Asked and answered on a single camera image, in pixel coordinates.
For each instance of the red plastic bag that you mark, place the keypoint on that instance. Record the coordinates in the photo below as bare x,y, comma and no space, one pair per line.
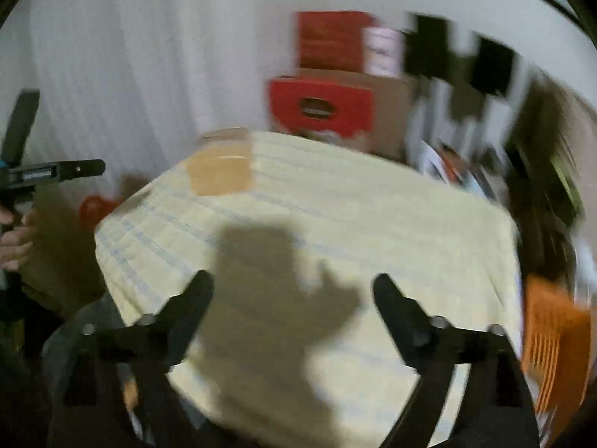
94,209

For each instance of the black speaker on stand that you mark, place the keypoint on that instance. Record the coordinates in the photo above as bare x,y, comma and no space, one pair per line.
428,58
489,75

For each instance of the orange plastic basket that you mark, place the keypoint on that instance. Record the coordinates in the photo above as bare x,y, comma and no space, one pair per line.
556,354

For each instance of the yellow checked tablecloth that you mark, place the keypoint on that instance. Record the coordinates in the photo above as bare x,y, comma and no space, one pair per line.
292,350

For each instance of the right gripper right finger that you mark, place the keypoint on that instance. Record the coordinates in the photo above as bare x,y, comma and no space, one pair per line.
496,408

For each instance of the person's left hand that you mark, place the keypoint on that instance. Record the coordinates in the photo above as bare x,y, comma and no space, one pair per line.
18,243

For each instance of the white curtain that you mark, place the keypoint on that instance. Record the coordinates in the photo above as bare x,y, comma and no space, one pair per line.
136,82

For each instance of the right black speaker on stand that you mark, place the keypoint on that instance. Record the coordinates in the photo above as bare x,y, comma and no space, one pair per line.
489,75

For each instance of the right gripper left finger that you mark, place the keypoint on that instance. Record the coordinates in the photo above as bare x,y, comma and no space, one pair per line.
89,409

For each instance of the brown cardboard box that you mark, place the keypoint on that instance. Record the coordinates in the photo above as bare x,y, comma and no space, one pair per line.
392,104

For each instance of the left black speaker on stand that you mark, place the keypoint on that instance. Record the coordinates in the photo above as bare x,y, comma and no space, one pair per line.
428,58

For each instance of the red gift box upper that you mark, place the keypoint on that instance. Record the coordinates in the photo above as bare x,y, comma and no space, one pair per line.
332,40

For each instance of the green black power station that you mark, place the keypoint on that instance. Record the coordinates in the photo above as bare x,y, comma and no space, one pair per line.
565,198

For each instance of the red collection gift box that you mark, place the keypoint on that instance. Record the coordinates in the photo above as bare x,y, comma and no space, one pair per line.
321,106

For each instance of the tan boxed packet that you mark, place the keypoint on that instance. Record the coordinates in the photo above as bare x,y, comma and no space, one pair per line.
222,163

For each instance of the small pink white box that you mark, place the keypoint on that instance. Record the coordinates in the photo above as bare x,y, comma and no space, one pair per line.
383,52

